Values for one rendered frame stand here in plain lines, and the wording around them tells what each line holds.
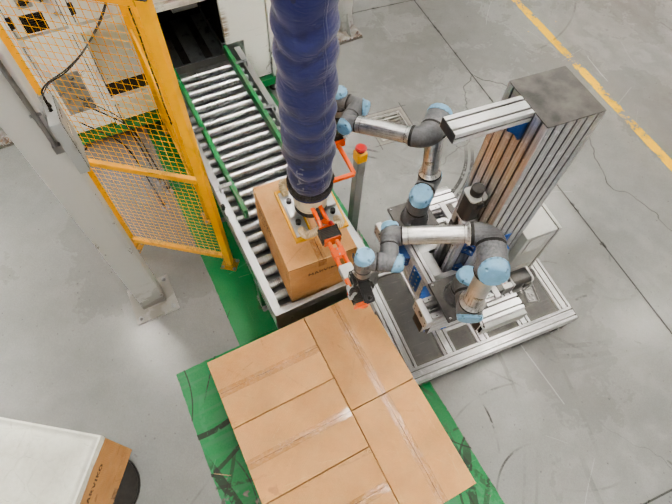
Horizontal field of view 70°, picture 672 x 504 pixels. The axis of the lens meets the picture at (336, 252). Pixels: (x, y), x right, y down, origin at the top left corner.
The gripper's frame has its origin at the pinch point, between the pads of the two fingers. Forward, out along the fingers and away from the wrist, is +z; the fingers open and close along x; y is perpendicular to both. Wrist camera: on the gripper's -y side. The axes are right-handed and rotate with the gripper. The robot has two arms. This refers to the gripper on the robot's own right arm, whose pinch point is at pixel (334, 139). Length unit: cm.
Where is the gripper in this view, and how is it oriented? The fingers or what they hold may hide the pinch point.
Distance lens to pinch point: 267.1
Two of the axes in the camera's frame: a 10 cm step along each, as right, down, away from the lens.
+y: 4.0, 7.9, -4.6
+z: -0.4, 5.1, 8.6
